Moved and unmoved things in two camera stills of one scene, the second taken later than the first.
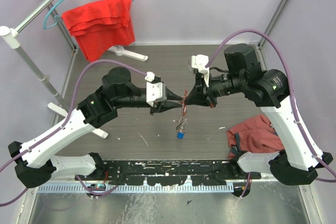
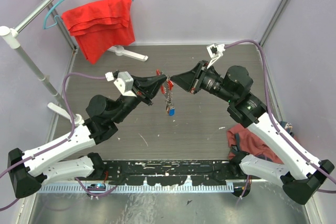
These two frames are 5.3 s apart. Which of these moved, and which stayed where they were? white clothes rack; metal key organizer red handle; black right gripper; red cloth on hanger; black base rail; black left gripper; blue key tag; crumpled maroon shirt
Moved: black left gripper; metal key organizer red handle; blue key tag; black right gripper
Stayed: white clothes rack; crumpled maroon shirt; red cloth on hanger; black base rail
